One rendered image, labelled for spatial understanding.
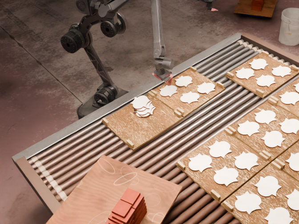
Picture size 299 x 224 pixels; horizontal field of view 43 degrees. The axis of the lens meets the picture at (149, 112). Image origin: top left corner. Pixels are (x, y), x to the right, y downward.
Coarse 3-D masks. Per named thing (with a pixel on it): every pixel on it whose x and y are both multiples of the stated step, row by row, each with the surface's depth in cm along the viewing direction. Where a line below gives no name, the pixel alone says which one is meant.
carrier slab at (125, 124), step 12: (132, 108) 258; (156, 108) 256; (168, 108) 256; (108, 120) 251; (120, 120) 250; (132, 120) 249; (144, 120) 249; (156, 120) 248; (168, 120) 247; (180, 120) 248; (120, 132) 242; (132, 132) 241; (144, 132) 240; (156, 132) 240
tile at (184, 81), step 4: (184, 76) 279; (188, 76) 278; (176, 80) 276; (180, 80) 275; (184, 80) 275; (188, 80) 275; (176, 84) 272; (180, 84) 272; (184, 84) 272; (188, 84) 272
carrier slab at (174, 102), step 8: (184, 72) 284; (192, 72) 283; (192, 80) 276; (200, 80) 275; (208, 80) 275; (160, 88) 272; (184, 88) 270; (192, 88) 269; (216, 88) 268; (224, 88) 267; (160, 96) 265; (168, 96) 265; (176, 96) 264; (200, 96) 262; (208, 96) 262; (168, 104) 259; (176, 104) 258; (184, 104) 257; (192, 104) 257; (200, 104) 256; (184, 112) 252
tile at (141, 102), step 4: (140, 96) 259; (144, 96) 258; (136, 100) 256; (140, 100) 256; (144, 100) 255; (148, 100) 255; (132, 104) 255; (136, 104) 253; (140, 104) 253; (144, 104) 252; (136, 108) 250; (140, 108) 250
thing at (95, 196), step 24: (96, 168) 208; (120, 168) 207; (72, 192) 197; (96, 192) 196; (120, 192) 195; (144, 192) 194; (168, 192) 193; (72, 216) 187; (96, 216) 186; (144, 216) 184
